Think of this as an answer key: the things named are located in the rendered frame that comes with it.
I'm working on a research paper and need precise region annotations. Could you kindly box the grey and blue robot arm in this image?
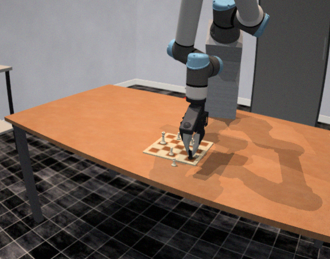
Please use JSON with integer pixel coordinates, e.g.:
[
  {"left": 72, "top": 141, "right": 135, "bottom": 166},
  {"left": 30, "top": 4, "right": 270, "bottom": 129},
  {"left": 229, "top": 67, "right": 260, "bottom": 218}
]
[{"left": 167, "top": 0, "right": 270, "bottom": 135}]

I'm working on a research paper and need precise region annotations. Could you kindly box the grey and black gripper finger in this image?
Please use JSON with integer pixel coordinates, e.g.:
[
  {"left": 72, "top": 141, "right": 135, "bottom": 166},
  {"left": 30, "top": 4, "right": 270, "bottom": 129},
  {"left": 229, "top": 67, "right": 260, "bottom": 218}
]
[
  {"left": 191, "top": 125, "right": 205, "bottom": 157},
  {"left": 180, "top": 133, "right": 192, "bottom": 156}
]

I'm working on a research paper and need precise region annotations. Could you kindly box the chessboard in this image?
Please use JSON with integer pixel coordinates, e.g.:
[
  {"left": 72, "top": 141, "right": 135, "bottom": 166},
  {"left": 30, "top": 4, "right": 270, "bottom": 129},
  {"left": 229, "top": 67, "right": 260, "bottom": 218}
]
[{"left": 143, "top": 133, "right": 213, "bottom": 166}]

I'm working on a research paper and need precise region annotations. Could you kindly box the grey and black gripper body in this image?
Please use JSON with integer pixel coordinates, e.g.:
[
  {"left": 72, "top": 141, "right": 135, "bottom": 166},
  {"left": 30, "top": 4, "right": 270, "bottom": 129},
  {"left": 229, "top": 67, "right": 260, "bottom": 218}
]
[{"left": 186, "top": 97, "right": 209, "bottom": 133}]

